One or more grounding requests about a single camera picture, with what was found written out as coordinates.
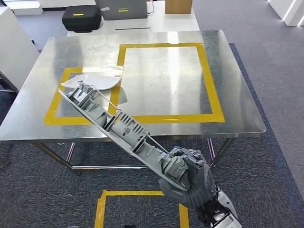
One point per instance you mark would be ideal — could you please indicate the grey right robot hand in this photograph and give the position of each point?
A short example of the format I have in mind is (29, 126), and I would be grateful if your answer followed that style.
(201, 173)

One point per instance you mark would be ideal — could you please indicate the grey plastic wheel cover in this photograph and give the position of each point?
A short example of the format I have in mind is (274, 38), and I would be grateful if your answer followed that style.
(128, 132)

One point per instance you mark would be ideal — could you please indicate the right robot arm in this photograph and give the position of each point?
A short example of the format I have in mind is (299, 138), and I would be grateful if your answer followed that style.
(225, 214)

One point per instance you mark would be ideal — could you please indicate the steel workbench table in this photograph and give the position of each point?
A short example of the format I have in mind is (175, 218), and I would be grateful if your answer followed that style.
(237, 110)

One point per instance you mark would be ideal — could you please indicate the white table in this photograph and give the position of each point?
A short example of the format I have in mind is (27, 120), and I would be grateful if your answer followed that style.
(166, 23)

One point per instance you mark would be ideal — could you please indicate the cardboard box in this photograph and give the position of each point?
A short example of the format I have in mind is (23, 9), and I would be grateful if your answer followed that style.
(178, 6)

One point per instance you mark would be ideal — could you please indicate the black flat bar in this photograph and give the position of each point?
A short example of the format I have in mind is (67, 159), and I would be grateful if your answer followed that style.
(133, 29)

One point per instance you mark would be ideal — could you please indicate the grey hard case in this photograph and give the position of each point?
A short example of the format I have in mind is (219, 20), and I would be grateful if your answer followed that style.
(133, 14)

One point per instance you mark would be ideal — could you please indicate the white block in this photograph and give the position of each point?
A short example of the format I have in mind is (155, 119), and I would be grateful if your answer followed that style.
(23, 8)
(294, 15)

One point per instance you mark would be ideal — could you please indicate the black carrying case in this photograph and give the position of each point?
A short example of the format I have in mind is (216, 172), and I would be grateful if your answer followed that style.
(81, 20)

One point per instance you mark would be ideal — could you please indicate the white board panel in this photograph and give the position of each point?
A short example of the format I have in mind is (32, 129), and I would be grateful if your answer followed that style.
(16, 53)

